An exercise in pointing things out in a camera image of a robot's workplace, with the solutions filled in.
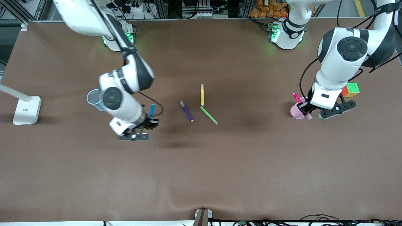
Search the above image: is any translucent pink plastic cup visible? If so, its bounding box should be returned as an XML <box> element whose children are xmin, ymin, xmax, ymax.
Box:
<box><xmin>290</xmin><ymin>97</ymin><xmax>310</xmax><ymax>119</ymax></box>

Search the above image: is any black cable bundle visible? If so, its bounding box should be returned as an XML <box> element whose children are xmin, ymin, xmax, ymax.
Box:
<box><xmin>207</xmin><ymin>214</ymin><xmax>402</xmax><ymax>226</ymax></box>

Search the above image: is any white power strip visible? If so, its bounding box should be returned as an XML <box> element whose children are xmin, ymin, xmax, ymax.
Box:
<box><xmin>124</xmin><ymin>3</ymin><xmax>157</xmax><ymax>15</ymax></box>

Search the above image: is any multicolour puzzle cube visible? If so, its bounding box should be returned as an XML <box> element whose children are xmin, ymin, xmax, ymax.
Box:
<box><xmin>342</xmin><ymin>83</ymin><xmax>360</xmax><ymax>98</ymax></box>

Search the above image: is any white lamp stand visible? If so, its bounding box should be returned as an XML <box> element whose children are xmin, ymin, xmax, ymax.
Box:
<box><xmin>0</xmin><ymin>83</ymin><xmax>42</xmax><ymax>125</ymax></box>

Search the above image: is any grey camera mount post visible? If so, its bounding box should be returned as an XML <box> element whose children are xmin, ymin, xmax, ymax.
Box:
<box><xmin>195</xmin><ymin>208</ymin><xmax>213</xmax><ymax>226</ymax></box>

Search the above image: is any purple marker pen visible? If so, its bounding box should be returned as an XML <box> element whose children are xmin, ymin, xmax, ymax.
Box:
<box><xmin>180</xmin><ymin>101</ymin><xmax>194</xmax><ymax>122</ymax></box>

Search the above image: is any translucent blue plastic cup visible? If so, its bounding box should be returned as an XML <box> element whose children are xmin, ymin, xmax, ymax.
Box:
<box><xmin>87</xmin><ymin>89</ymin><xmax>106</xmax><ymax>111</ymax></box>

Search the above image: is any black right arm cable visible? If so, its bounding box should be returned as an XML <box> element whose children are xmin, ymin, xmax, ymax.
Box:
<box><xmin>138</xmin><ymin>90</ymin><xmax>164</xmax><ymax>119</ymax></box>

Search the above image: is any pink marker pen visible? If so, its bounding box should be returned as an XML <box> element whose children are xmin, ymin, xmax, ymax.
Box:
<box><xmin>293</xmin><ymin>92</ymin><xmax>313</xmax><ymax>120</ymax></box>

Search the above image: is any green marker pen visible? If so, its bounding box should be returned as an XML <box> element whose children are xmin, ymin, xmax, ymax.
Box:
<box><xmin>200</xmin><ymin>106</ymin><xmax>219</xmax><ymax>125</ymax></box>

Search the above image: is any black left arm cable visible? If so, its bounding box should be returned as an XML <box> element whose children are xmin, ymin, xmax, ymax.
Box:
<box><xmin>300</xmin><ymin>0</ymin><xmax>402</xmax><ymax>101</ymax></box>

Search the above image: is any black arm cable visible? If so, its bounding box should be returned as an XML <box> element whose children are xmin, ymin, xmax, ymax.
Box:
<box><xmin>300</xmin><ymin>0</ymin><xmax>402</xmax><ymax>101</ymax></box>
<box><xmin>138</xmin><ymin>90</ymin><xmax>164</xmax><ymax>119</ymax></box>

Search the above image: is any orange mesh bag of items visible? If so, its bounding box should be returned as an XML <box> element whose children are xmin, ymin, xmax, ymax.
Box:
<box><xmin>250</xmin><ymin>0</ymin><xmax>289</xmax><ymax>18</ymax></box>

